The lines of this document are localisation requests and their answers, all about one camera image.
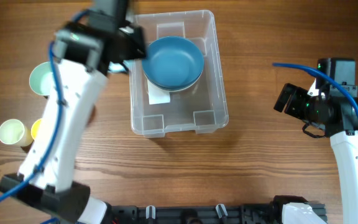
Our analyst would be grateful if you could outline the dark blue bowl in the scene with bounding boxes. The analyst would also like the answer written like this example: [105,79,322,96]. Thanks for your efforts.
[144,73,202,92]
[142,36,204,91]

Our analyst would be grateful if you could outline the light blue small bowl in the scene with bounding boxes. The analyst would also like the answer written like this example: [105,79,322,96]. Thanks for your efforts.
[108,60,134,73]

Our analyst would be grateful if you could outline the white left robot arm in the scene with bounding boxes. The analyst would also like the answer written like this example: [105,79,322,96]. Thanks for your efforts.
[0,21,145,223]

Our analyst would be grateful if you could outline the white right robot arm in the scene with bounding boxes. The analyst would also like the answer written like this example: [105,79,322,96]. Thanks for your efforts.
[274,83,358,223]

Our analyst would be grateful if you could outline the clear plastic storage container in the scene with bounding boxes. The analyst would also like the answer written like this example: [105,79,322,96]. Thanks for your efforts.
[129,10,229,138]

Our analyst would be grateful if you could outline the white paper label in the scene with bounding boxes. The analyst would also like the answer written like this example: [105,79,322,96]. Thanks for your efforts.
[147,80,170,105]

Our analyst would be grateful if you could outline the mint green small bowl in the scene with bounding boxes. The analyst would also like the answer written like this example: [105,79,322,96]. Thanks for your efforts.
[29,62,54,97]

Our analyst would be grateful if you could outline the yellow cup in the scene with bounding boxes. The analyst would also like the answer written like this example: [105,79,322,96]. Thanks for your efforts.
[30,118,42,140]

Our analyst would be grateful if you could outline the cream cup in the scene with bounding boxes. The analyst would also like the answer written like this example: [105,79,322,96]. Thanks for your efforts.
[0,119,33,147]

